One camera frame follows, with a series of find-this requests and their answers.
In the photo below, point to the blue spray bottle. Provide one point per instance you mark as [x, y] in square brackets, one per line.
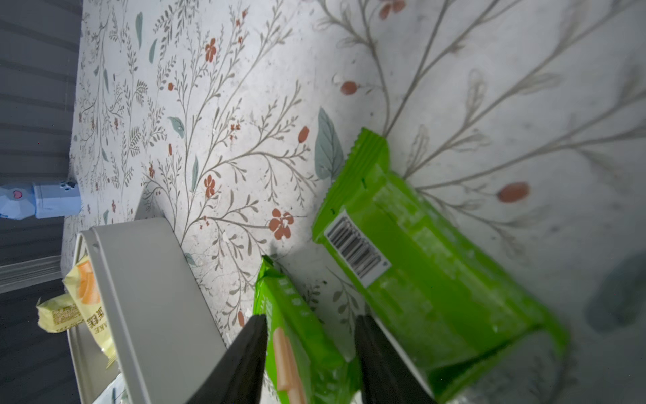
[42, 200]

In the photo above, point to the white storage box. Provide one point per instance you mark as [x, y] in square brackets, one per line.
[167, 341]

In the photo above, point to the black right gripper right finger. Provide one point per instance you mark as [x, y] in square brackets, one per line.
[385, 376]

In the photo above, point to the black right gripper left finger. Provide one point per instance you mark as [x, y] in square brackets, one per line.
[238, 377]

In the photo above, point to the pale yellow cookie packet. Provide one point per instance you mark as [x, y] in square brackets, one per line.
[82, 285]

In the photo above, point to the green cookie packet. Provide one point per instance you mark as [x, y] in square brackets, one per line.
[453, 309]
[303, 363]

